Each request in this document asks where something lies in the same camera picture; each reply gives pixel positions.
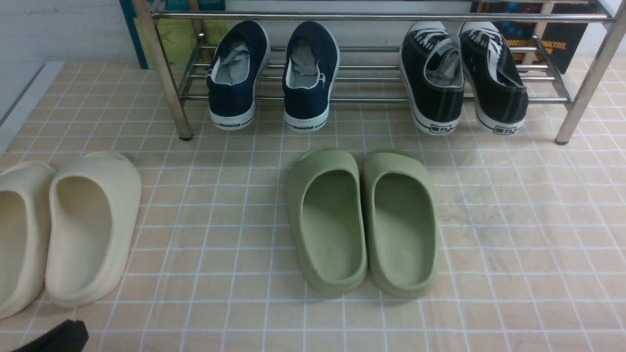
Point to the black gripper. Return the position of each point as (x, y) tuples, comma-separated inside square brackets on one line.
[(69, 336)]

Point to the navy slip-on shoe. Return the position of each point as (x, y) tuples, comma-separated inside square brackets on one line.
[(240, 58), (312, 63)]

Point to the silver metal shoe rack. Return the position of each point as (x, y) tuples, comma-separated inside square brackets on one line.
[(149, 14)]

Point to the cream foam slipper right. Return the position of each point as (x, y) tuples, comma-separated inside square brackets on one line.
[(94, 203)]

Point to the cream foam slipper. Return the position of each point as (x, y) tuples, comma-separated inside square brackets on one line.
[(94, 203), (25, 226)]

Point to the cream foam slipper left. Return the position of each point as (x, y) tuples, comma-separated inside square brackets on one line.
[(25, 226)]

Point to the green foam slipper left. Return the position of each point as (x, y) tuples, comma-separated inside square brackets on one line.
[(325, 214)]

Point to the green foam slipper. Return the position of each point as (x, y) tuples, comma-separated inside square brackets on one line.
[(325, 214), (402, 223)]

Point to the blue and yellow poster board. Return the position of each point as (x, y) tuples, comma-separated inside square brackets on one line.
[(177, 36)]

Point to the green foam slipper right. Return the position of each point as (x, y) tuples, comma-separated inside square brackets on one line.
[(402, 223)]

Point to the black canvas sneaker left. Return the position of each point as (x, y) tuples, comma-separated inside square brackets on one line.
[(431, 69)]

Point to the black canvas sneaker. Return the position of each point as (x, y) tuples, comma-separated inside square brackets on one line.
[(431, 69), (501, 99)]

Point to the black canvas sneaker right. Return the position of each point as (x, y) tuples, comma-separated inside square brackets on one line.
[(501, 99)]

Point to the black poster with orange text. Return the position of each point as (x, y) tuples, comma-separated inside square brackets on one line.
[(560, 40)]

